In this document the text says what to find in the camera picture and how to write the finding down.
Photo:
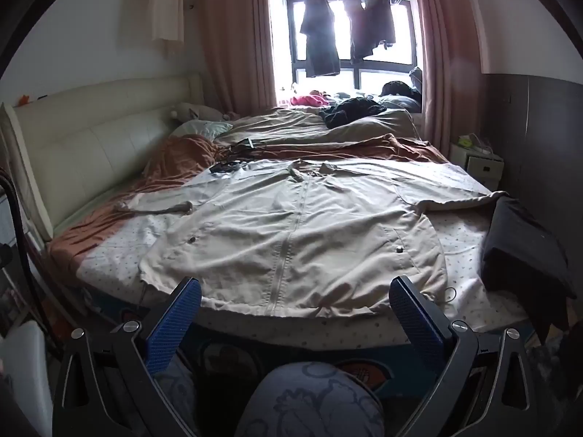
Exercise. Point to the pink garment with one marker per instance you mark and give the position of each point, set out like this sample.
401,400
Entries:
309,99

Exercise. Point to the dark framed window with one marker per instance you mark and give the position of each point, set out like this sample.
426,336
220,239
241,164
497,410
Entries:
391,61

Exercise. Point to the black tablet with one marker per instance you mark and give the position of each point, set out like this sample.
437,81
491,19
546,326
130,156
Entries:
243,144

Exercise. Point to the cream padded headboard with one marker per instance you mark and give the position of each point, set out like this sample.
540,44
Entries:
91,145

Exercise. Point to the pale blue pillow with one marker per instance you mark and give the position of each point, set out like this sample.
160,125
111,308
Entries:
200,128

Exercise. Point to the brown blanket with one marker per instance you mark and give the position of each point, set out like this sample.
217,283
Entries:
182,154

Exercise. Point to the short dark hanging jacket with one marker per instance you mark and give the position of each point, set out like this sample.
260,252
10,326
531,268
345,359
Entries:
382,22

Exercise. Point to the beige duvet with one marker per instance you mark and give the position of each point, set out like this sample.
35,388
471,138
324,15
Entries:
282,125

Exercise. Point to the bed with floral sheet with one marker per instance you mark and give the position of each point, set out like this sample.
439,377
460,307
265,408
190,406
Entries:
460,236

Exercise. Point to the cream hanging cloth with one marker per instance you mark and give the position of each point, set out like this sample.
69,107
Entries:
166,9

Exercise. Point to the dark folded clothes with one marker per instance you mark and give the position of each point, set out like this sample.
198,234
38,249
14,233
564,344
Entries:
524,246

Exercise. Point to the black crumpled garment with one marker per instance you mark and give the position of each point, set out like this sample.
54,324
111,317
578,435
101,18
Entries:
350,111

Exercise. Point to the white nightstand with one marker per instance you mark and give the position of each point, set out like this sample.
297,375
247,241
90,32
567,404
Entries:
478,166

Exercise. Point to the beige zip jacket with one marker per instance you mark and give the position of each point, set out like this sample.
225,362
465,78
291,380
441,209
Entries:
273,236

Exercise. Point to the grey plush toy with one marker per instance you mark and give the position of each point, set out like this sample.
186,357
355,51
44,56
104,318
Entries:
196,111

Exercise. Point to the dark pillow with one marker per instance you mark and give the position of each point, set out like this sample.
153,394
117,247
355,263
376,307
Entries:
401,95

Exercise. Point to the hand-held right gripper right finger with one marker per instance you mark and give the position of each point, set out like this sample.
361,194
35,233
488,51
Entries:
414,327

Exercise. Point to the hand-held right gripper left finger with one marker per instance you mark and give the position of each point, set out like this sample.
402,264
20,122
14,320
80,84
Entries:
173,325

